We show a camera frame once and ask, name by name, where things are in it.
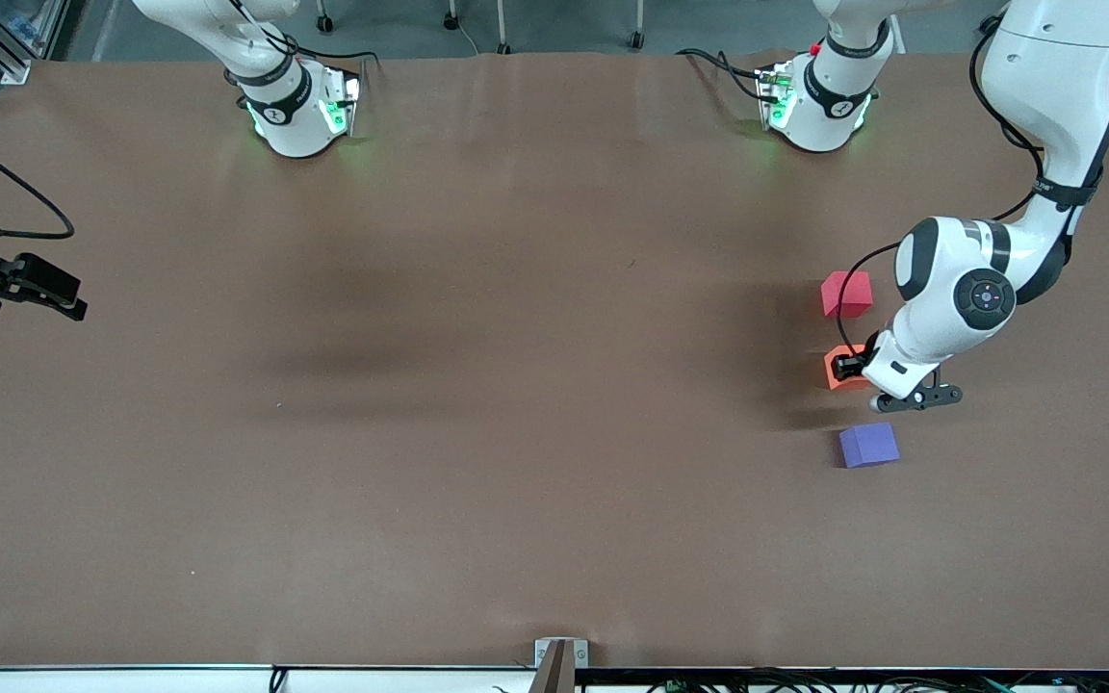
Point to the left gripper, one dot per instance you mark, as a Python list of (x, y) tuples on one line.
[(856, 365)]

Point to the orange foam cube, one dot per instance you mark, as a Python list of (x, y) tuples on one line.
[(829, 383)]

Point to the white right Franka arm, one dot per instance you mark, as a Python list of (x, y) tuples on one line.
[(290, 125)]

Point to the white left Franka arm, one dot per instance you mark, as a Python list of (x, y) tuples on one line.
[(959, 289)]

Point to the red foam cube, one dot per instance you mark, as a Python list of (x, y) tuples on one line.
[(846, 292)]

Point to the purple foam cube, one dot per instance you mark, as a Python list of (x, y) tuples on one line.
[(868, 446)]

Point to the aluminium frame profile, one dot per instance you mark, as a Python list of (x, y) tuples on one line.
[(20, 43)]

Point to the metal mounting bracket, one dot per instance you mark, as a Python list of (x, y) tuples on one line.
[(581, 653)]

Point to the brown camera post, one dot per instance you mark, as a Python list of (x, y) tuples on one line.
[(554, 674)]

